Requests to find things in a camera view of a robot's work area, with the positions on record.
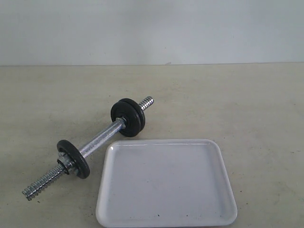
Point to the chrome threaded dumbbell bar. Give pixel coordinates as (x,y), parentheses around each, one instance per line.
(128,119)

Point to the white rectangular plastic tray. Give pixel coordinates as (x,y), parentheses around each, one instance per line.
(173,183)

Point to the chrome spin-lock collar nut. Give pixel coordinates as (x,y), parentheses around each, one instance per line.
(67,163)

